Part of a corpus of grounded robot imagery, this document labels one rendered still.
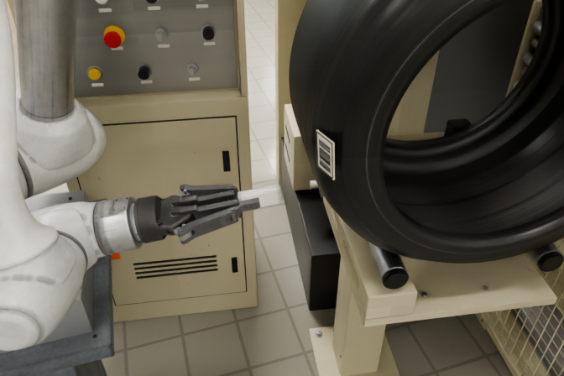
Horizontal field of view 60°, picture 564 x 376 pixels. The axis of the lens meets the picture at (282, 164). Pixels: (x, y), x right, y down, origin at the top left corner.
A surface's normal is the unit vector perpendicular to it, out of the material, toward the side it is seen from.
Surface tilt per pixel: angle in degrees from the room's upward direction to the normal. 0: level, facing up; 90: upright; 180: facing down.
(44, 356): 0
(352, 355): 90
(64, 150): 103
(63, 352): 0
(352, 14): 59
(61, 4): 109
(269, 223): 0
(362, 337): 90
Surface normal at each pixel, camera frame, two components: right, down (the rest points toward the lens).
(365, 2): -0.73, -0.25
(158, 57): 0.14, 0.57
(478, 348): 0.00, -0.82
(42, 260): 0.74, -0.26
